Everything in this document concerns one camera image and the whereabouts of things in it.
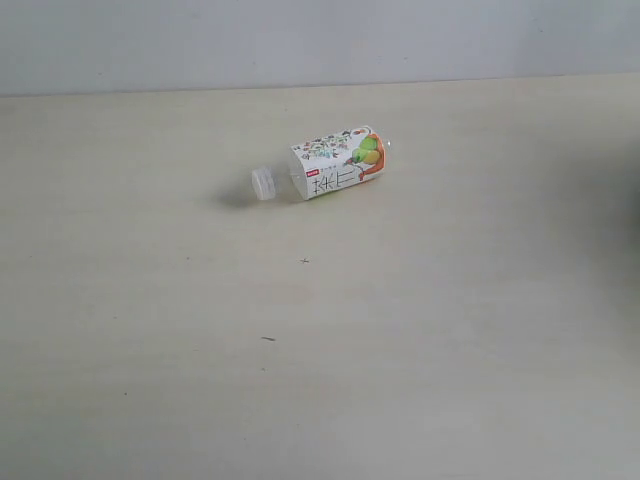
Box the clear bottle floral orange label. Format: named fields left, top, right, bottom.
left=251, top=126, right=391, bottom=201

